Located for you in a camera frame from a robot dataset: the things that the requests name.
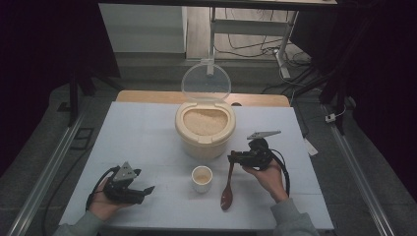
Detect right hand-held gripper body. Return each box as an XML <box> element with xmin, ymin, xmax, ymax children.
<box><xmin>243</xmin><ymin>130</ymin><xmax>282</xmax><ymax>172</ymax></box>

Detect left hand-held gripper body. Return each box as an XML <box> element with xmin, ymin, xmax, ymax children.
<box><xmin>104</xmin><ymin>160</ymin><xmax>146</xmax><ymax>206</ymax></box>

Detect cream rice container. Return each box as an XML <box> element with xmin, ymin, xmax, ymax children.
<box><xmin>174</xmin><ymin>99</ymin><xmax>237</xmax><ymax>161</ymax></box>

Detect brown wooden spoon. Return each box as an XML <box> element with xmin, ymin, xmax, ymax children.
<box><xmin>219</xmin><ymin>159</ymin><xmax>236</xmax><ymax>212</ymax></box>

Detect small white cup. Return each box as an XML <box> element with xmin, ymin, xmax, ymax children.
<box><xmin>191</xmin><ymin>165</ymin><xmax>213</xmax><ymax>194</ymax></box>

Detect white rice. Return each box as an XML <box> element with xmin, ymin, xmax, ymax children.
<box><xmin>182</xmin><ymin>108</ymin><xmax>229</xmax><ymax>137</ymax></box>

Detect person's left hand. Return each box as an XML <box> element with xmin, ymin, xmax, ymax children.
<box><xmin>88</xmin><ymin>179</ymin><xmax>133</xmax><ymax>222</ymax></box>

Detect person's right hand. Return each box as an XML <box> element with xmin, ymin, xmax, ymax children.
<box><xmin>241</xmin><ymin>158</ymin><xmax>290</xmax><ymax>205</ymax></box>

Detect white foam board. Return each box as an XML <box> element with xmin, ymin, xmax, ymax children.
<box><xmin>58</xmin><ymin>101</ymin><xmax>334</xmax><ymax>231</ymax></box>

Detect white paper tag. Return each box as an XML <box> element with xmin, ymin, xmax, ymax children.
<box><xmin>302</xmin><ymin>137</ymin><xmax>320</xmax><ymax>157</ymax></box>

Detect light wooden table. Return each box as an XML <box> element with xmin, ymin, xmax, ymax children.
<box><xmin>116</xmin><ymin>89</ymin><xmax>291</xmax><ymax>108</ymax></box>

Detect clear round container lid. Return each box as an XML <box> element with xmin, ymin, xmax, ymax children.
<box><xmin>181</xmin><ymin>62</ymin><xmax>232</xmax><ymax>102</ymax></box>

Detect black metal stand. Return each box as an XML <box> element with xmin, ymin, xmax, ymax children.
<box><xmin>66</xmin><ymin>63</ymin><xmax>123</xmax><ymax>128</ymax></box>
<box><xmin>288</xmin><ymin>62</ymin><xmax>350</xmax><ymax>136</ymax></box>

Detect white cabinet panel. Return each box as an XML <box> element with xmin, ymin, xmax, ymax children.
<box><xmin>98</xmin><ymin>3</ymin><xmax>188</xmax><ymax>54</ymax></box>

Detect dark curtain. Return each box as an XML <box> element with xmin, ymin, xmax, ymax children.
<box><xmin>0</xmin><ymin>0</ymin><xmax>122</xmax><ymax>176</ymax></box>
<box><xmin>289</xmin><ymin>0</ymin><xmax>417</xmax><ymax>205</ymax></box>

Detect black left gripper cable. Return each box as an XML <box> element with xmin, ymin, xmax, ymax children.
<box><xmin>85</xmin><ymin>165</ymin><xmax>121</xmax><ymax>211</ymax></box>

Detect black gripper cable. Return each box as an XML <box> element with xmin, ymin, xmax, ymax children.
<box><xmin>85</xmin><ymin>165</ymin><xmax>121</xmax><ymax>211</ymax></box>
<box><xmin>269</xmin><ymin>147</ymin><xmax>291</xmax><ymax>198</ymax></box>

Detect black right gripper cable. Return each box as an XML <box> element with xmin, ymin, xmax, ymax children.
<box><xmin>269</xmin><ymin>147</ymin><xmax>291</xmax><ymax>198</ymax></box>

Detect metal floor rail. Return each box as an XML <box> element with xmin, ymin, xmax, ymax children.
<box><xmin>322</xmin><ymin>103</ymin><xmax>397</xmax><ymax>236</ymax></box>
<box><xmin>6</xmin><ymin>109</ymin><xmax>87</xmax><ymax>236</ymax></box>

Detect black floor cables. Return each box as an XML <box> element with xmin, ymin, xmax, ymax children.
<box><xmin>214</xmin><ymin>8</ymin><xmax>314</xmax><ymax>68</ymax></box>

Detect white desk frame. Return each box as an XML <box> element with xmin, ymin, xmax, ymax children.
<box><xmin>207</xmin><ymin>6</ymin><xmax>300</xmax><ymax>80</ymax></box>

